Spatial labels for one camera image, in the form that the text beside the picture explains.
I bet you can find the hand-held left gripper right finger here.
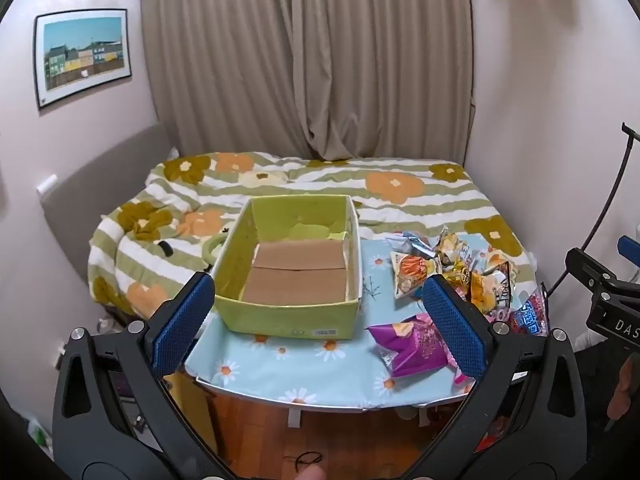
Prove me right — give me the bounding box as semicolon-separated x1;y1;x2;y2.
422;274;587;480

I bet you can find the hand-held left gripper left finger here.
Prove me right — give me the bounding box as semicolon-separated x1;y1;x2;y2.
52;271;236;480

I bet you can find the green cardboard box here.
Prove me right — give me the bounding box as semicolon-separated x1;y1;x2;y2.
209;195;363;340

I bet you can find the person's right hand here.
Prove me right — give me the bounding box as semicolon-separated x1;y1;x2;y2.
606;359;637;422

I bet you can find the purple snack packet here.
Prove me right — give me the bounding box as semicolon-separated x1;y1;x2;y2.
367;312;476;387

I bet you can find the white orange snack packet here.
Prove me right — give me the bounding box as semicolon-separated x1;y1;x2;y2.
390;251;441;301

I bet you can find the blue pink snack packet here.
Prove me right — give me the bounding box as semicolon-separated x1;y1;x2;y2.
492;292;551;339

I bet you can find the white potato chips packet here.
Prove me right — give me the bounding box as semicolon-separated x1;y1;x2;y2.
434;229;474;274

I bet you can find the silver snack packet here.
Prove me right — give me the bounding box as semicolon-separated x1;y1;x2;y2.
392;231;441;259

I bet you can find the red packet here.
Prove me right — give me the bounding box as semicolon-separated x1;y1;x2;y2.
475;417;512;454

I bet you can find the green striped floral blanket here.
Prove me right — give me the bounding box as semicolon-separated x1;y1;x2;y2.
87;152;539;322

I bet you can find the grey bed headboard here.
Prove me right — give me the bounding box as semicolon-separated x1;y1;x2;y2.
39;122;174;302

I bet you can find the beige curtain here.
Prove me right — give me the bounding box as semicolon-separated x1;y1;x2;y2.
140;0;477;162

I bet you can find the black curved cable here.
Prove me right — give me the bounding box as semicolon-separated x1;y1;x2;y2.
546;122;640;297

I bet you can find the framed wall picture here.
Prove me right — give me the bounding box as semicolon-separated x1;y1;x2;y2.
33;8;133;111

